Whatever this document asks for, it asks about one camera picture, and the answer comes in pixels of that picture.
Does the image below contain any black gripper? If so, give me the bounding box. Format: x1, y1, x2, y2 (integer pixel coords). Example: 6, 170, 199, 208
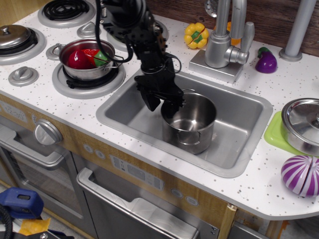
134, 53, 184, 119

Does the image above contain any tall steel pot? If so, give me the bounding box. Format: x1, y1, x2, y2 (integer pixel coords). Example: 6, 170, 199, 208
160, 91, 217, 154

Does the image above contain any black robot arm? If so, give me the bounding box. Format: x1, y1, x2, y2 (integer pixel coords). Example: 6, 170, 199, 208
96, 0, 185, 118

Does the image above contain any grey toy sink basin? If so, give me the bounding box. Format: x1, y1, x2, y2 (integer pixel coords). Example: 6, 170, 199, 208
96, 72, 273, 178

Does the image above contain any yellow toy bell pepper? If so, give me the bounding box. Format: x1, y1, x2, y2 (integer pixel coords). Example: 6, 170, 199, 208
184, 22, 209, 49

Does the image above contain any silver toy faucet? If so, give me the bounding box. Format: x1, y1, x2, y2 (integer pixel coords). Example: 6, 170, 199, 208
188, 0, 255, 83

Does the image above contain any orange toy behind faucet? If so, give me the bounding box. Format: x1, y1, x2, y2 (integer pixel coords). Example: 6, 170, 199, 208
210, 19, 245, 44

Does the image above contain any grey stove knob centre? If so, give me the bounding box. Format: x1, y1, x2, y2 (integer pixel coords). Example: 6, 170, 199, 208
77, 21, 96, 39

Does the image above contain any grey dishwasher door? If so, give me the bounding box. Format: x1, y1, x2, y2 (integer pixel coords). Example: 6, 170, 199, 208
74, 156, 219, 239

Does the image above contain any silver strainer spoon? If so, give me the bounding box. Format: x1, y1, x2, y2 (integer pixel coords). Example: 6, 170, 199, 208
205, 0, 219, 18

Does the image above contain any purple toy eggplant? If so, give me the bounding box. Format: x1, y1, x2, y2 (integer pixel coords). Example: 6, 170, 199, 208
255, 47, 278, 74

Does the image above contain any green square mat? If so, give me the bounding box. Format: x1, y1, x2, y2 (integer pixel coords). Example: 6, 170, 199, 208
264, 111, 305, 155

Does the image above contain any silver oven dial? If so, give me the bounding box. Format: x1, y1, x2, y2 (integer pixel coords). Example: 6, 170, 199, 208
33, 119, 63, 146

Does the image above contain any grey stove knob behind pan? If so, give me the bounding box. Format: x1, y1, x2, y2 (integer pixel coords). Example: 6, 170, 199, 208
46, 43, 65, 61

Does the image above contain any grey oven door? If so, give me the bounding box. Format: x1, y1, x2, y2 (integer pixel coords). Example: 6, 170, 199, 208
0, 117, 98, 238

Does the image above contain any back left coil burner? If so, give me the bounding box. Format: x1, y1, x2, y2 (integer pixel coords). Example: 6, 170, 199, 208
37, 0, 95, 28

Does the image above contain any steel lid on right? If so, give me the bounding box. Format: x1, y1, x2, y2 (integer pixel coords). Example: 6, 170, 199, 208
281, 98, 319, 156

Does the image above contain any grey stove knob front left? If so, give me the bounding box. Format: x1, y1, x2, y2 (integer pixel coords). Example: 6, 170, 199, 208
8, 66, 39, 87

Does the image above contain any purple striped toy onion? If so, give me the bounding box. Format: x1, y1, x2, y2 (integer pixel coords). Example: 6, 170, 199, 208
281, 155, 319, 197

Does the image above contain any steel lid on left burner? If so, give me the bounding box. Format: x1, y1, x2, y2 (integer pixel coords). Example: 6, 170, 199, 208
0, 25, 31, 49

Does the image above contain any blue clamp tool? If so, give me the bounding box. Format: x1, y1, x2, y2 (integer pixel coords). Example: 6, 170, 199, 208
0, 187, 44, 219

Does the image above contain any grey vertical pole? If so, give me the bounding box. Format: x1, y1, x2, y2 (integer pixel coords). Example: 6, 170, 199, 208
279, 0, 317, 62

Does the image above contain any yellow tape piece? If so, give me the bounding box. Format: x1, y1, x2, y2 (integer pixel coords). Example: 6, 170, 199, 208
18, 218, 51, 236

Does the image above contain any front burner ring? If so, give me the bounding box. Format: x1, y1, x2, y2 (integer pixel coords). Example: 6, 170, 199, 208
51, 61, 126, 100

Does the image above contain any steel pan with handles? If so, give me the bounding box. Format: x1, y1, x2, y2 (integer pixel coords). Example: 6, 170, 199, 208
59, 39, 121, 81

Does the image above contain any left burner ring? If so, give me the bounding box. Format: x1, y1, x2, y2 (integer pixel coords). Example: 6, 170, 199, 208
0, 26, 47, 66

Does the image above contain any black cable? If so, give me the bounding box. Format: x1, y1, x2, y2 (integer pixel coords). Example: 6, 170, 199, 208
0, 204, 13, 239

